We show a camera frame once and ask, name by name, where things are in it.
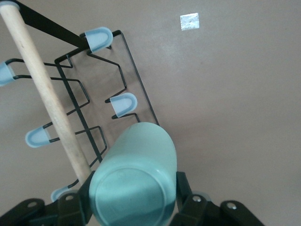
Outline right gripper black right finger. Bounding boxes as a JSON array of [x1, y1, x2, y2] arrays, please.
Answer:
[[169, 171, 219, 226]]

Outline small square tape patch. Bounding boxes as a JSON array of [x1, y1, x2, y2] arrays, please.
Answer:
[[180, 13, 200, 31]]

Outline mint green plastic cup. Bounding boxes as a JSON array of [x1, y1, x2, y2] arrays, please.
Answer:
[[88, 121, 178, 226]]

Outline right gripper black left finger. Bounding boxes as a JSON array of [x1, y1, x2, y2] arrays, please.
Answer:
[[57, 173, 95, 226]]

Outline black wire cup holder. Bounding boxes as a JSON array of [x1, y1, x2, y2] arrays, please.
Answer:
[[0, 0, 161, 203]]

